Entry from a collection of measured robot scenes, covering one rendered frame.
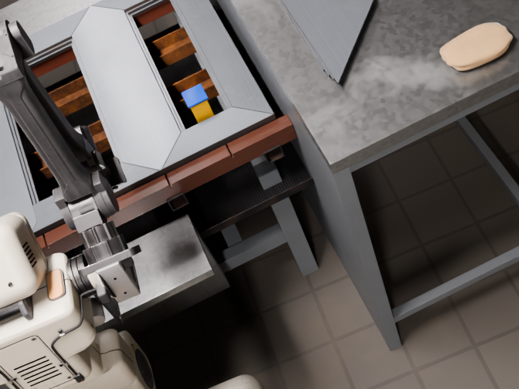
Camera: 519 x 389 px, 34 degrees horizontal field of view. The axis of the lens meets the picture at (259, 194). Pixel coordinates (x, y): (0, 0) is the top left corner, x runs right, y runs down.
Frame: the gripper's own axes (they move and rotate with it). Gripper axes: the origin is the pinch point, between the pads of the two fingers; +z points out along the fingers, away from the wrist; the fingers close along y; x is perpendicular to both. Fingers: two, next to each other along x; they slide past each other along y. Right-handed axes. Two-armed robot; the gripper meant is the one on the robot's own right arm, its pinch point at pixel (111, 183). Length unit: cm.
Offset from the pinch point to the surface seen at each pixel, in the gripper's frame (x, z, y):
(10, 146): -30, 32, 29
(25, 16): -83, 68, 20
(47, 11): -81, 67, 12
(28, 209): -7.6, 20.5, 27.3
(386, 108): 12, -12, -66
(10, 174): -20.8, 27.1, 30.6
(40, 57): -58, 47, 16
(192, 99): -18.3, 20.8, -24.7
